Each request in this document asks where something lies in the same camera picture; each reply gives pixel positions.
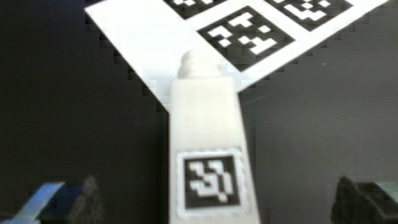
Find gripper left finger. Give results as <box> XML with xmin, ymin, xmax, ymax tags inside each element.
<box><xmin>8</xmin><ymin>176</ymin><xmax>106</xmax><ymax>224</ymax></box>

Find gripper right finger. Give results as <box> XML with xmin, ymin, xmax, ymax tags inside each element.
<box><xmin>331</xmin><ymin>177</ymin><xmax>398</xmax><ymax>224</ymax></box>

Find white desk leg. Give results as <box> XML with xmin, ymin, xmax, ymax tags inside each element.
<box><xmin>170</xmin><ymin>49</ymin><xmax>262</xmax><ymax>224</ymax></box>

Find white marker sheet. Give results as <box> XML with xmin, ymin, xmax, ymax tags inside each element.
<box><xmin>86</xmin><ymin>0</ymin><xmax>394</xmax><ymax>106</ymax></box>

